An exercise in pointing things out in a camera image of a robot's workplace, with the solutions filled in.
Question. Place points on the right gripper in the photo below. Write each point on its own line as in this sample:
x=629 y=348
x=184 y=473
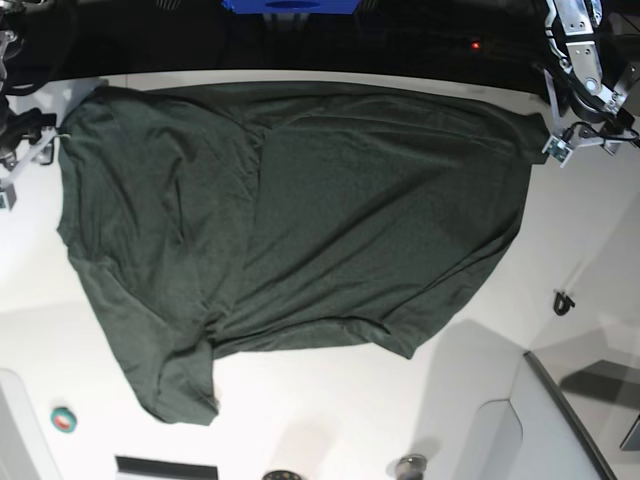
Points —
x=23 y=137

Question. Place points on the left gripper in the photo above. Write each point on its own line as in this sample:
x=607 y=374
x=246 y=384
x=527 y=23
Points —
x=582 y=134

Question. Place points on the dark green t-shirt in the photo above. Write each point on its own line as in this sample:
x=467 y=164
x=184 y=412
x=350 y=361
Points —
x=214 y=220

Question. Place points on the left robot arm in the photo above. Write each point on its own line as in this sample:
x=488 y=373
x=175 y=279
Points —
x=588 y=82

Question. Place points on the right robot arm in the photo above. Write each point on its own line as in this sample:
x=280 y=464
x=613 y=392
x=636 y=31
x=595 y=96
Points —
x=36 y=39

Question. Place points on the black clip on table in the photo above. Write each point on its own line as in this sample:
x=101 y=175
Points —
x=562 y=303

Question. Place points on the grey round knob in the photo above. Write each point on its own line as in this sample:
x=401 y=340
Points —
x=410 y=467

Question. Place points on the black round dial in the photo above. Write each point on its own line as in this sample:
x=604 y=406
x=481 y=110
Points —
x=281 y=475

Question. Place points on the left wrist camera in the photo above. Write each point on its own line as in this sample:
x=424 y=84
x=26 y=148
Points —
x=559 y=149

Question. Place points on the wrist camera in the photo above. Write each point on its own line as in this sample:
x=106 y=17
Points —
x=559 y=149
x=7 y=198

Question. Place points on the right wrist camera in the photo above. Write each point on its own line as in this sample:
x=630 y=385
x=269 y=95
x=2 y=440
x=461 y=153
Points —
x=7 y=198

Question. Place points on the blue mount plate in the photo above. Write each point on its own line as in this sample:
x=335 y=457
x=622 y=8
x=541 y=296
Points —
x=334 y=7

